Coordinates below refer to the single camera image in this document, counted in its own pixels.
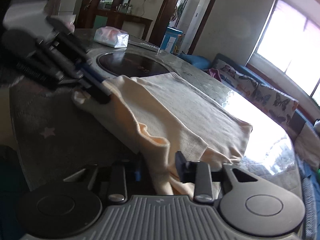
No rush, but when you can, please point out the grey remote control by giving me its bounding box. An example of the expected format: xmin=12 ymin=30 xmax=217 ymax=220
xmin=129 ymin=41 xmax=159 ymax=51

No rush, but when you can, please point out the window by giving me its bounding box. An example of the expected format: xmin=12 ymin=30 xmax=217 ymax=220
xmin=256 ymin=0 xmax=319 ymax=103

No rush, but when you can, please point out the magenta cloth on sofa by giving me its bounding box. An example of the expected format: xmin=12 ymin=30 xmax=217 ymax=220
xmin=206 ymin=68 xmax=222 ymax=82

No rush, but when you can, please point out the blue sofa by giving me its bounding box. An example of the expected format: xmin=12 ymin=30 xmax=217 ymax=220
xmin=178 ymin=53 xmax=319 ymax=172

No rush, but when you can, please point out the butterfly pillow left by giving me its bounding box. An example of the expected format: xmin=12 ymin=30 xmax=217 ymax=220
xmin=213 ymin=60 xmax=258 ymax=98

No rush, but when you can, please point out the butterfly pillow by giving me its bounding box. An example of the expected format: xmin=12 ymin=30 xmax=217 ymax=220
xmin=213 ymin=60 xmax=258 ymax=98
xmin=252 ymin=83 xmax=299 ymax=128

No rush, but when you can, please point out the black round induction cooktop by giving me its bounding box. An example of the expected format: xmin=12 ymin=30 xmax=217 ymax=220
xmin=97 ymin=52 xmax=170 ymax=77

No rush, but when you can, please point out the cream sweatshirt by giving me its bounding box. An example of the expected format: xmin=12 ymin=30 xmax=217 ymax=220
xmin=72 ymin=72 xmax=252 ymax=197

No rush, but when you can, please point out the tissue pack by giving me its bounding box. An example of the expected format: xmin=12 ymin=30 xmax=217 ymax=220
xmin=93 ymin=26 xmax=129 ymax=48

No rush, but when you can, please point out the butterfly pillow right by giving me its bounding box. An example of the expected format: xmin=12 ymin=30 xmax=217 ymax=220
xmin=252 ymin=83 xmax=299 ymax=128

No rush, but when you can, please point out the blue cabinet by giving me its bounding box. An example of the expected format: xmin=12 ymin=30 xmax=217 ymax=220
xmin=160 ymin=27 xmax=183 ymax=53

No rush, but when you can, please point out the dark wooden cabinet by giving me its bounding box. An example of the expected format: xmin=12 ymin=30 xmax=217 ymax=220
xmin=75 ymin=0 xmax=152 ymax=39

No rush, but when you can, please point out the grey cushion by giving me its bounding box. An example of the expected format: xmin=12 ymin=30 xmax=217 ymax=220
xmin=294 ymin=124 xmax=320 ymax=171

